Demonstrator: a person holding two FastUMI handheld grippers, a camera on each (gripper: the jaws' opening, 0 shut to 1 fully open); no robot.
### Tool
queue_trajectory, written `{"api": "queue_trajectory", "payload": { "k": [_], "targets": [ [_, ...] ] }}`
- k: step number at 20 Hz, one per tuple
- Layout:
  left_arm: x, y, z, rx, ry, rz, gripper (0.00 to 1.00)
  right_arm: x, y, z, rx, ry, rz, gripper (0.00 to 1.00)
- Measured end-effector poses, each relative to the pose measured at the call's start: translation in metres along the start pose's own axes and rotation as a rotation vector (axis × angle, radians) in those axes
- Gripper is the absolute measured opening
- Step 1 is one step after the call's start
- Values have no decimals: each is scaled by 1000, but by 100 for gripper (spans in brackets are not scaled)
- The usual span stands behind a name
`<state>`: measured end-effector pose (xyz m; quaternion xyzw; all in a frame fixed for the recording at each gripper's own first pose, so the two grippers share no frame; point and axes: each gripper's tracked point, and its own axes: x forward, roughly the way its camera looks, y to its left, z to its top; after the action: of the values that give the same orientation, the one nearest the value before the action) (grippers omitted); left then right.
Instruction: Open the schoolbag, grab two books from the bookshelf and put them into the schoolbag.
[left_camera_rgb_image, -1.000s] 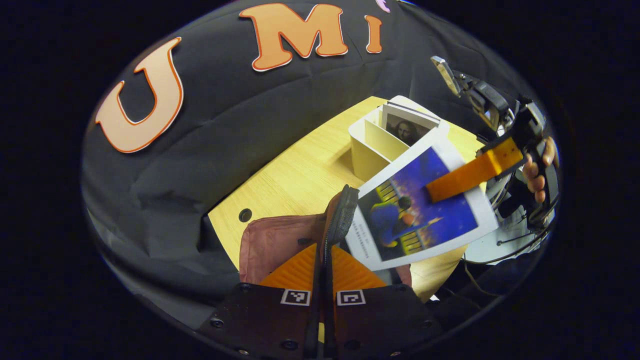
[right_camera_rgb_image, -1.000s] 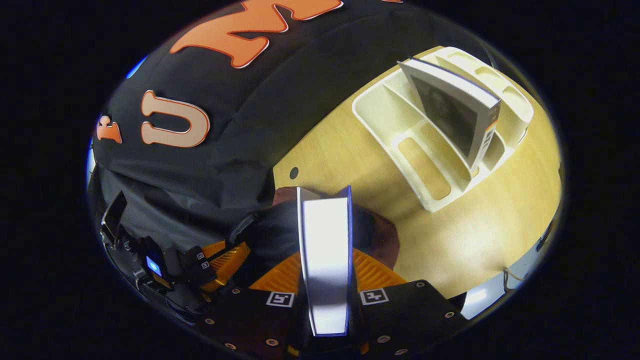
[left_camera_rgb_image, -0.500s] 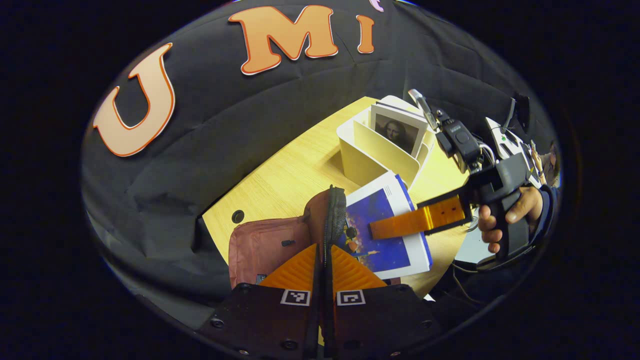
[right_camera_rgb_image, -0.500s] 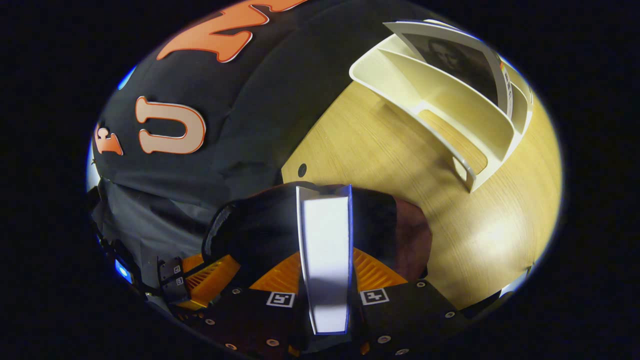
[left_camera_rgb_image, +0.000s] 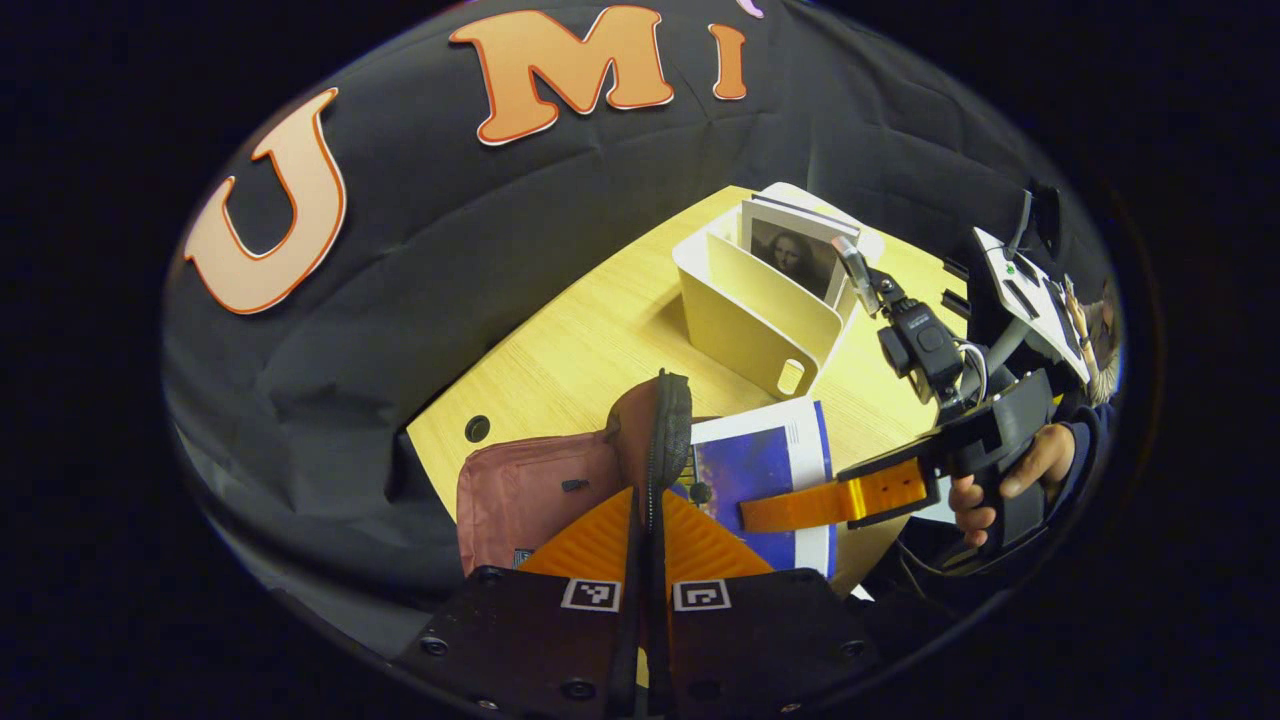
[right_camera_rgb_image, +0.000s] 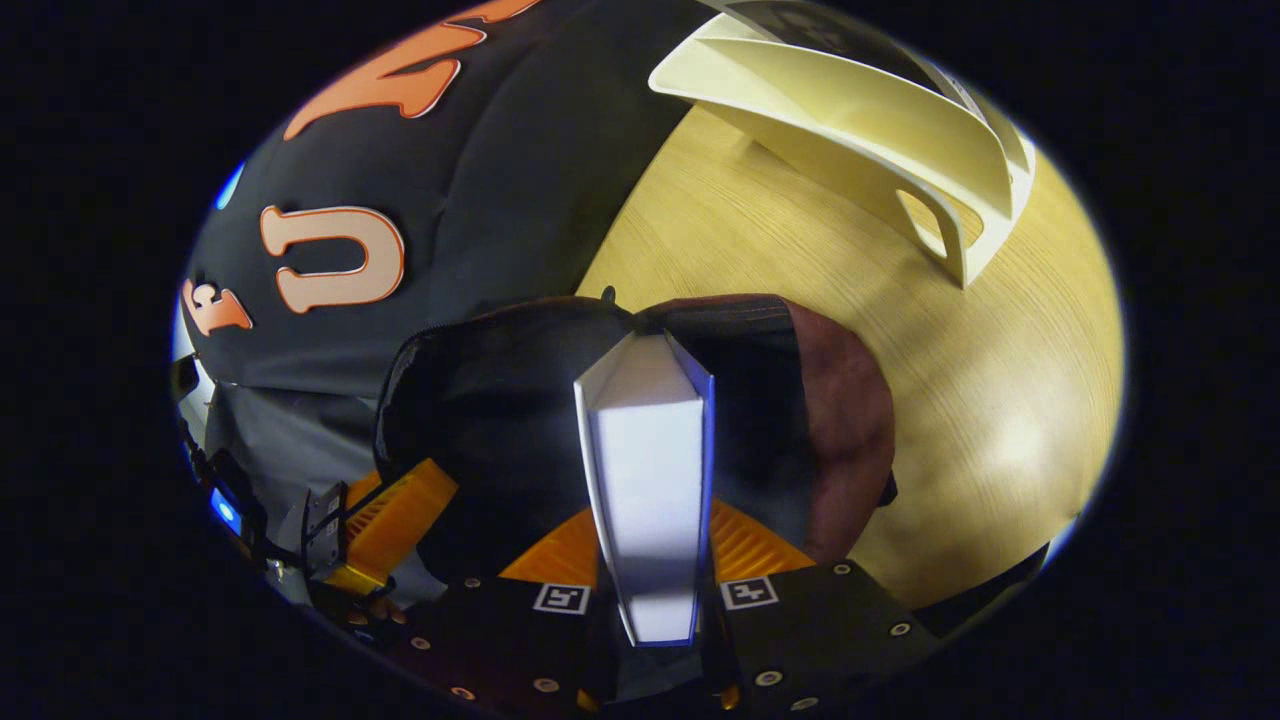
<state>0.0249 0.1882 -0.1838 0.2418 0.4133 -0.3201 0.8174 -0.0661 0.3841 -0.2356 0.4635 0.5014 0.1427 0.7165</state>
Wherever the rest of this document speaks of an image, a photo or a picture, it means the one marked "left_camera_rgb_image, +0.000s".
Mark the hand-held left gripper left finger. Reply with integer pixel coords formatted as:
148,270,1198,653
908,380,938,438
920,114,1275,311
395,487,647,716

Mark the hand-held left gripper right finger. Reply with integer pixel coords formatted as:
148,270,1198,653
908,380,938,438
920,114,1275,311
648,490,881,716

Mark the blue book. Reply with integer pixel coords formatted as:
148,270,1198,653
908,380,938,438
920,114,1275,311
688,397,837,581

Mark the maroon schoolbag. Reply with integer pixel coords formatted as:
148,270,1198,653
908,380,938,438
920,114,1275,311
457,368,716,581

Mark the white bookshelf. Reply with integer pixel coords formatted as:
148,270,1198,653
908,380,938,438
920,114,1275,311
671,181,887,401

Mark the white portrait book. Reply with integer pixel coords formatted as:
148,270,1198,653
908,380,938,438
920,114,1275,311
739,194,863,307

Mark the person's head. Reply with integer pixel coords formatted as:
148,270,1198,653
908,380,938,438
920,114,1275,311
1085,280,1123,406

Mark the black backdrop cloth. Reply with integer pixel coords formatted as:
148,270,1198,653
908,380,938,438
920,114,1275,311
160,0,1101,661

